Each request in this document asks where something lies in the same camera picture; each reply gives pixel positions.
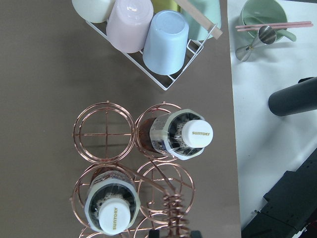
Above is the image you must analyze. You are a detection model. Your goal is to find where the copper wire bottle basket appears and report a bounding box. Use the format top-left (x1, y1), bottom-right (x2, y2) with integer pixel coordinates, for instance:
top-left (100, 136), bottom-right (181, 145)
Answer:
top-left (70, 102), bottom-right (201, 238)

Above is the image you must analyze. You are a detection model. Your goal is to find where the tea bottle front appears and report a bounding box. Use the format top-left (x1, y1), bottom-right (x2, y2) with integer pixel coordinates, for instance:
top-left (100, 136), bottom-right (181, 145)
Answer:
top-left (139, 109), bottom-right (213, 160)

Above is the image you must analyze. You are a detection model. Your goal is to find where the tea bottle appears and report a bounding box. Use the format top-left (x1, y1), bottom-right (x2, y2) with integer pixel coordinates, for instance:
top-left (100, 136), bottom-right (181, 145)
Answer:
top-left (139, 109), bottom-right (213, 160)
top-left (84, 168), bottom-right (141, 236)

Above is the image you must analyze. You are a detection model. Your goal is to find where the tea bottle rear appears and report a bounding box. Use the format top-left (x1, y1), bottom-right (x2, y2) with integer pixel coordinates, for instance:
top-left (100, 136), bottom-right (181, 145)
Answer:
top-left (84, 168), bottom-right (141, 236)

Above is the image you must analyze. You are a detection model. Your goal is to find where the white cup rack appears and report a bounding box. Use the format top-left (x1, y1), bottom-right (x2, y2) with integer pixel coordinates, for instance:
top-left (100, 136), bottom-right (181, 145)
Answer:
top-left (85, 0), bottom-right (223, 91)

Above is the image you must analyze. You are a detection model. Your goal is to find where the blue plastic cup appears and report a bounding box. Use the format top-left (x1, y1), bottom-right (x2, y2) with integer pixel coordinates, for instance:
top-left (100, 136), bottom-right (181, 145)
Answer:
top-left (143, 10), bottom-right (189, 75)

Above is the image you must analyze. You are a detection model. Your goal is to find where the pink plastic cup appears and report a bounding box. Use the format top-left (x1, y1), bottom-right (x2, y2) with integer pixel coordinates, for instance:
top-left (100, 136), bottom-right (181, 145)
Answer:
top-left (106, 0), bottom-right (154, 53)

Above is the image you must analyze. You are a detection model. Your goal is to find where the yellow plastic cup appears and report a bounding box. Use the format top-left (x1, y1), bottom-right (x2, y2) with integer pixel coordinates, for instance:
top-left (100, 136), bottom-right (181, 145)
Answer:
top-left (151, 0), bottom-right (180, 13)

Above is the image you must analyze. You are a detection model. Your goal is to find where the green plastic cup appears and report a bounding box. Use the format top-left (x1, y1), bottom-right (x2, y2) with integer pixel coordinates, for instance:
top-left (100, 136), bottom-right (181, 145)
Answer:
top-left (179, 0), bottom-right (221, 42)

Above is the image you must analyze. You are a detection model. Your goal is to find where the white plastic cup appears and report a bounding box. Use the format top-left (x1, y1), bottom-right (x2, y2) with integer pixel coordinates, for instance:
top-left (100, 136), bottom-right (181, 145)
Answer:
top-left (72, 0), bottom-right (115, 23)

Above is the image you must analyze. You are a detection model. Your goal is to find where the steel jigger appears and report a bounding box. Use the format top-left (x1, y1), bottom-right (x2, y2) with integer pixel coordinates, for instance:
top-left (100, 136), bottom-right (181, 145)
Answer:
top-left (235, 25), bottom-right (277, 61)

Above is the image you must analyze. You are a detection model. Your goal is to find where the green mug with chopsticks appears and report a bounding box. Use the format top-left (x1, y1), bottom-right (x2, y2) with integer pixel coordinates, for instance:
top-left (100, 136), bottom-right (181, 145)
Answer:
top-left (235, 0), bottom-right (313, 42)

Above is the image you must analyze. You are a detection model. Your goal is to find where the black thermos bottle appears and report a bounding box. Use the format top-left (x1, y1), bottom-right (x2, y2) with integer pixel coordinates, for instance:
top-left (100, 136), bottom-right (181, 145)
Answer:
top-left (268, 77), bottom-right (317, 117)

